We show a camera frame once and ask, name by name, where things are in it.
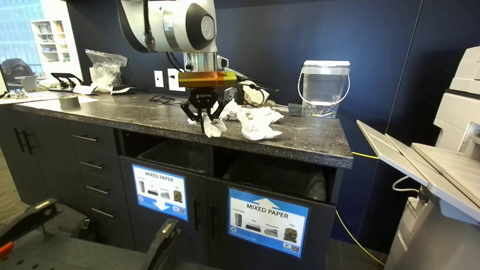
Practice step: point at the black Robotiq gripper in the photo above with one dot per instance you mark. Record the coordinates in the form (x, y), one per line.
(206, 98)

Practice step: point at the clear plastic bag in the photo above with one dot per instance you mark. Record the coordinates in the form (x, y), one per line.
(106, 71)

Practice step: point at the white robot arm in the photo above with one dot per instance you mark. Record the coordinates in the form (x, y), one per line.
(188, 27)

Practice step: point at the white single wall socket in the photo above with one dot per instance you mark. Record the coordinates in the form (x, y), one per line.
(158, 78)

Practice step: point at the black drawer cabinet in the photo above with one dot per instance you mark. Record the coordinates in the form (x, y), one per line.
(74, 162)

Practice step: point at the black office chair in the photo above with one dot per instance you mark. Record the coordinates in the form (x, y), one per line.
(85, 254)

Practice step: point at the white tissue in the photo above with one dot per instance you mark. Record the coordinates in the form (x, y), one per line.
(212, 128)
(256, 122)

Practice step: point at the right black rubbish bin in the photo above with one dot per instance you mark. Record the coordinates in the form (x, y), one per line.
(280, 176)

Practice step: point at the grey office printer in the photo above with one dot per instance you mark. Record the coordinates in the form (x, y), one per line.
(440, 228)

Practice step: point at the black rubbish bin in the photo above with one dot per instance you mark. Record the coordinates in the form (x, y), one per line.
(179, 156)
(280, 176)

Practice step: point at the left blue recycling sign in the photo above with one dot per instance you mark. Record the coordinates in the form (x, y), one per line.
(161, 191)

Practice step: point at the right blue mixed paper sign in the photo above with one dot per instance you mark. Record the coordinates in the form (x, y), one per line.
(269, 222)

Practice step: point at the left black rubbish bin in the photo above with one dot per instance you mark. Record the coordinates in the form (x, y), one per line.
(179, 156)

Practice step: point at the white double wall socket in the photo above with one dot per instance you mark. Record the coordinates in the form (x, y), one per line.
(173, 81)

